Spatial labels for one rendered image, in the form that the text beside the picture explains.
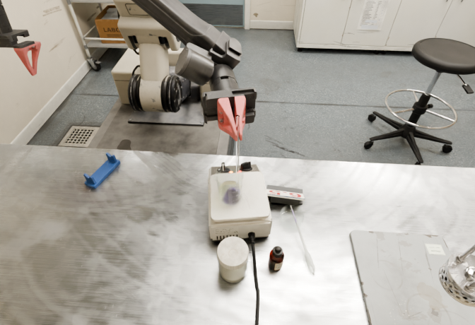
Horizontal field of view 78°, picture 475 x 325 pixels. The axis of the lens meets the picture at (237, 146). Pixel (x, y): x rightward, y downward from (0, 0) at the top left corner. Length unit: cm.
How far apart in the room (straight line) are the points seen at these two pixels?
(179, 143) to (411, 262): 107
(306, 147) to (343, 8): 144
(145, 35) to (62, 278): 95
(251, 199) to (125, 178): 36
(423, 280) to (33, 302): 75
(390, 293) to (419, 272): 8
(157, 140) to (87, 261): 87
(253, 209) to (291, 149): 136
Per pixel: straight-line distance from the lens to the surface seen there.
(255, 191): 64
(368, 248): 71
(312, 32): 300
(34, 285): 75
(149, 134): 153
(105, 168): 86
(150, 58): 136
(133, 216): 74
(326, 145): 202
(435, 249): 77
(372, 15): 306
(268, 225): 63
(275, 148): 194
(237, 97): 53
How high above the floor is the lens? 134
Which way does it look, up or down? 44 degrees down
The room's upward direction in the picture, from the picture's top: straight up
